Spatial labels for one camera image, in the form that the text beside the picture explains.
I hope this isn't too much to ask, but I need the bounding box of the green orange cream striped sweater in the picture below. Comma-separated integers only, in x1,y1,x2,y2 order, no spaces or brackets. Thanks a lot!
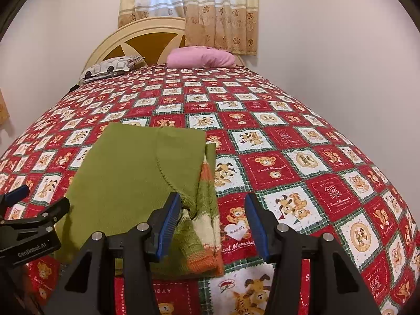
55,122,224,278

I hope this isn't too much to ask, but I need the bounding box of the beige side window curtain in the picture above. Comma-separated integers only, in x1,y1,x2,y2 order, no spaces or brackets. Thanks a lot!
0,91,10,125

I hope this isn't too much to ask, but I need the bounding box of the red teddy bear patchwork bedspread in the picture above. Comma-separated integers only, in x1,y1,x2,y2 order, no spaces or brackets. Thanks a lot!
1,65,419,314

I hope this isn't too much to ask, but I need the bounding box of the white car print pillow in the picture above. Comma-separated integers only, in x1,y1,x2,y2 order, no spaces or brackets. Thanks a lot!
79,55,147,84

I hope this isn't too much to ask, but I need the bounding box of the pink pillow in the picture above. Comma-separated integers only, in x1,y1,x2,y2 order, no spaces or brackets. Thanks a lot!
167,46,236,69

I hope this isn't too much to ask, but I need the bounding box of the cream and brown headboard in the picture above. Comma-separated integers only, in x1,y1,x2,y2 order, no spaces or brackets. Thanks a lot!
82,16,245,73

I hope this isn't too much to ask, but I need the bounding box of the beige floral window curtain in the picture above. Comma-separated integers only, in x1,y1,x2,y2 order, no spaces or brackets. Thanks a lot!
117,0,259,55

